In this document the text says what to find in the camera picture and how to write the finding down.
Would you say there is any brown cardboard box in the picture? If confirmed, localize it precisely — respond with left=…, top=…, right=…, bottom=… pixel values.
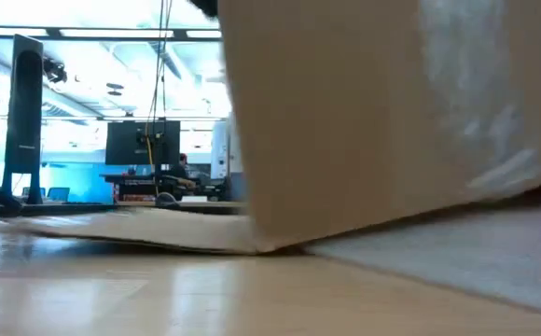
left=7, top=0, right=541, bottom=257

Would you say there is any white mesh zip pouch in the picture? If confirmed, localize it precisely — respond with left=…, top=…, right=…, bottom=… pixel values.
left=307, top=203, right=541, bottom=318

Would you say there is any white cabinet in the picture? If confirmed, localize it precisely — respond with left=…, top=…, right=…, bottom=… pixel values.
left=210, top=116, right=243, bottom=181

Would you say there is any black monitor screen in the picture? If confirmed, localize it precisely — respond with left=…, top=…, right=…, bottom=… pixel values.
left=105, top=119, right=182, bottom=166

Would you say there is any black hanging device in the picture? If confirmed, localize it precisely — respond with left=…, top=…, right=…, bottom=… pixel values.
left=41, top=55, right=69, bottom=85

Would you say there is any person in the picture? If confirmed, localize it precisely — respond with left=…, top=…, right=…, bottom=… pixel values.
left=167, top=152, right=197, bottom=190

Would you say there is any black background workbench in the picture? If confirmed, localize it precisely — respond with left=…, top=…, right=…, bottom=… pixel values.
left=101, top=172, right=234, bottom=203

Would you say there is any black clamp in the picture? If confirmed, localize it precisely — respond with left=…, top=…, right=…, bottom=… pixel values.
left=155, top=191, right=181, bottom=209

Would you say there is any black tower column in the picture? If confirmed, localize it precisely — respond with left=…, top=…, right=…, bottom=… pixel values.
left=0, top=33, right=44, bottom=205

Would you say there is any blue chair back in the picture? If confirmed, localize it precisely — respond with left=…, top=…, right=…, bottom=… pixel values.
left=46, top=186, right=71, bottom=203

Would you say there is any yellow hanging cable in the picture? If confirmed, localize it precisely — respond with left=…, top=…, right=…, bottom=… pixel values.
left=144, top=0, right=174, bottom=197

